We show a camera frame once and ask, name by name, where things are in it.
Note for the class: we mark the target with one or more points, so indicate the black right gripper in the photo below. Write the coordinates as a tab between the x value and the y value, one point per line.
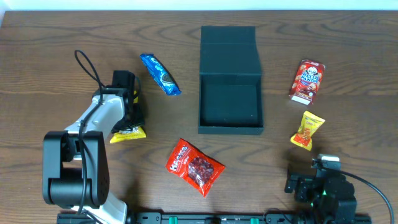
292	181

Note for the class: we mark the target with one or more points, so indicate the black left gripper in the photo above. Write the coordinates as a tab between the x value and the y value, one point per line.
132	121

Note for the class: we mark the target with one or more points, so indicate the blue Oreo cookie pack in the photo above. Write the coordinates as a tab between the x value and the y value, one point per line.
160	74

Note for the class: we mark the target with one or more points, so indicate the yellow snack bag with window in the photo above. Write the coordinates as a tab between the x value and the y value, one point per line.
129	134

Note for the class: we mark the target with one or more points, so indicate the red Hello Panda box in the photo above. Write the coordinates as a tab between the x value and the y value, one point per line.
307	81

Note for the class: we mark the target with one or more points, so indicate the red Hacks candy bag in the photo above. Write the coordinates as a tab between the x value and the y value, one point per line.
193	166

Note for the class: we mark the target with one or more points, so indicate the dark green box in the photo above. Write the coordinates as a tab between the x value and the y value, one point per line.
230	81

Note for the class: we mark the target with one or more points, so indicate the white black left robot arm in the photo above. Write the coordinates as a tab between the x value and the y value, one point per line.
75	165

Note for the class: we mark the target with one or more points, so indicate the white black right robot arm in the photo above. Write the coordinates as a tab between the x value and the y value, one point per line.
329	194

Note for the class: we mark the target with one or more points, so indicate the yellow peanut butter wafer pack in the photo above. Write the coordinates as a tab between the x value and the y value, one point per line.
308	126

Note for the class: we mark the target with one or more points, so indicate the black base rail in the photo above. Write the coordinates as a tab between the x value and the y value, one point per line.
158	218

